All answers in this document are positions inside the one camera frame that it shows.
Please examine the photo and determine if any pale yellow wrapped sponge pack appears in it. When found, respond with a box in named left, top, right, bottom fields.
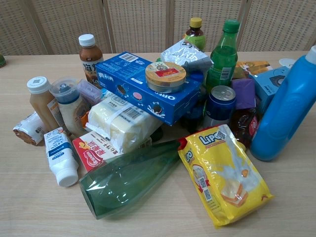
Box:
left=85, top=95, right=163, bottom=154

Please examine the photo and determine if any purple translucent small container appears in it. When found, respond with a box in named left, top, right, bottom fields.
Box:
left=77, top=79, right=103, bottom=105

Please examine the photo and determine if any purple box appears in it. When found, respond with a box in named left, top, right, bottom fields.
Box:
left=231, top=78, right=257, bottom=110

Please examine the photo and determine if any blue drink can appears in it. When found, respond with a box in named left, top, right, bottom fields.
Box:
left=203, top=85, right=237, bottom=129

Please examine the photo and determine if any brown white wrapped snack roll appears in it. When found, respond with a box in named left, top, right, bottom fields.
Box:
left=12, top=111, right=49, bottom=146

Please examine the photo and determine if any brown coffee bottle white cap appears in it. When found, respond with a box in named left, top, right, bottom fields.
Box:
left=78, top=34, right=104, bottom=89

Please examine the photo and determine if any white blue lotion bottle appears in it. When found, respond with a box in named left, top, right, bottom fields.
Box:
left=43, top=127, right=79, bottom=188

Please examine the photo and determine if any large green plastic bottle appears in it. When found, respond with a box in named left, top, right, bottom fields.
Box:
left=79, top=140, right=182, bottom=220

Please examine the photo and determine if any red white cracker box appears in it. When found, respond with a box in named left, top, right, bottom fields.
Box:
left=72, top=130, right=153, bottom=173

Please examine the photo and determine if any folding perforated screen panel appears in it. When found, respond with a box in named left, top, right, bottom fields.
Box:
left=0, top=0, right=316, bottom=56

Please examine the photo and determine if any light blue carton box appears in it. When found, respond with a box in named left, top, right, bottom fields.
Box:
left=252, top=66, right=291, bottom=114

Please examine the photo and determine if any milk tea bottle white cap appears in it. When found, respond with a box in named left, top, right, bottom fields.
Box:
left=26, top=76, right=65, bottom=132

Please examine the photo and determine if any silver foil snack bag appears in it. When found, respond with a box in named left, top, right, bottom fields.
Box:
left=160, top=39, right=213, bottom=75

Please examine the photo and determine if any round tin yellow red lid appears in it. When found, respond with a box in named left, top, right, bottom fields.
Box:
left=145, top=61, right=187, bottom=93

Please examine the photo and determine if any green Sprite bottle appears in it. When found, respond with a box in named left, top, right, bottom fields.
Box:
left=205, top=19, right=241, bottom=95

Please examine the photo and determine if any blue Oreo cookie box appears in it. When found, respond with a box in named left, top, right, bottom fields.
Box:
left=95, top=51, right=201, bottom=127

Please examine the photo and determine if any dark red snack packet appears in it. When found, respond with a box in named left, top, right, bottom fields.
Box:
left=229, top=107, right=260, bottom=149

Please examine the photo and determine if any yellow orange snack packet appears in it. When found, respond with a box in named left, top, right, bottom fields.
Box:
left=233, top=60, right=272, bottom=79

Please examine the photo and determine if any blue detergent jug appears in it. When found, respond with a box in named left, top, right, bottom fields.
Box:
left=250, top=45, right=316, bottom=162

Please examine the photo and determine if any yellow Lipo biscuit bag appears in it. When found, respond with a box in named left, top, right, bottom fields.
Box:
left=177, top=124, right=275, bottom=229

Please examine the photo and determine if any tea bottle yellow cap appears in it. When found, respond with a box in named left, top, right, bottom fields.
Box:
left=183, top=17, right=206, bottom=50

